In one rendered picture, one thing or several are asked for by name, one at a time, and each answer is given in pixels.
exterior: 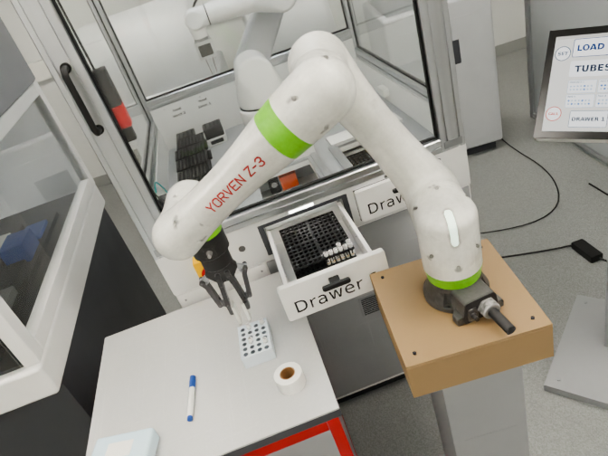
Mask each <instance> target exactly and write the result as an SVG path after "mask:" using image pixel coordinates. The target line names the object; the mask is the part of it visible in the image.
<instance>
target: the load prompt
mask: <svg viewBox="0 0 608 456"><path fill-rule="evenodd" d="M602 55H608V36H603V37H592V38H581V39H575V41H574V47H573V52H572V58H574V57H588V56H602Z"/></svg>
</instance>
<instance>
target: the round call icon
mask: <svg viewBox="0 0 608 456"><path fill-rule="evenodd" d="M562 111H563V106H546V114H545V119H544V121H561V117H562Z"/></svg>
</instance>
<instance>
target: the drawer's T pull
mask: <svg viewBox="0 0 608 456"><path fill-rule="evenodd" d="M328 281H329V284H328V285H325V286H323V287H322V289H323V291H324V292H326V291H329V290H332V289H335V288H337V287H340V286H343V285H345V284H348V283H349V282H350V281H351V279H350V278H349V277H345V278H344V279H340V278H339V276H338V275H335V276H333V277H330V278H328Z"/></svg>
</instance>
